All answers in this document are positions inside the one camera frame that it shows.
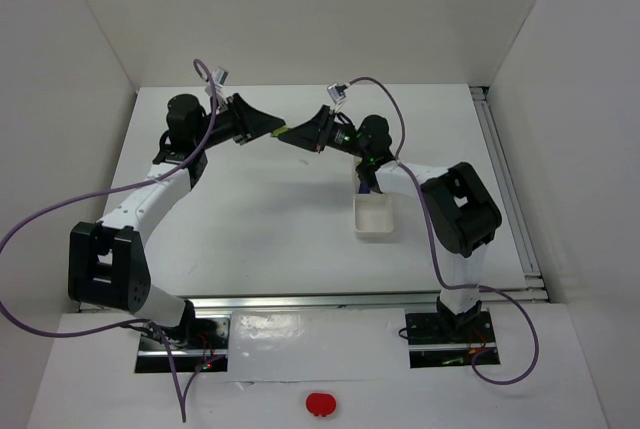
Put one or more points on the aluminium rail frame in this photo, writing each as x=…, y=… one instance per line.
x=269, y=224

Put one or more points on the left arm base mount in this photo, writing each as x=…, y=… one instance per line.
x=208, y=350

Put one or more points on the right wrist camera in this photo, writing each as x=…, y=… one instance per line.
x=337, y=92

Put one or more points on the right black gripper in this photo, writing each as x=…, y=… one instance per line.
x=323, y=130

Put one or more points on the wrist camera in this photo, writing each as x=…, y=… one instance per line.
x=219, y=76
x=337, y=92

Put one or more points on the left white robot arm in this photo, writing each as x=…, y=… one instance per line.
x=107, y=261

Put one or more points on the red round button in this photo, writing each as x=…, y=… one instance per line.
x=321, y=404

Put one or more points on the white divided sorting tray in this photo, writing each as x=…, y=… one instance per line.
x=372, y=214

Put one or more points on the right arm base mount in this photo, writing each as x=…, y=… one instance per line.
x=431, y=346

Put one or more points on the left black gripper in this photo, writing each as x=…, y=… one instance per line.
x=241, y=119

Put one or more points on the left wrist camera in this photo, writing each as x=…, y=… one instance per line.
x=219, y=76

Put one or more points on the green lego brick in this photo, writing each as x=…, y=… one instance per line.
x=279, y=131

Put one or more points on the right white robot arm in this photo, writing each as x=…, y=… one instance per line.
x=460, y=214

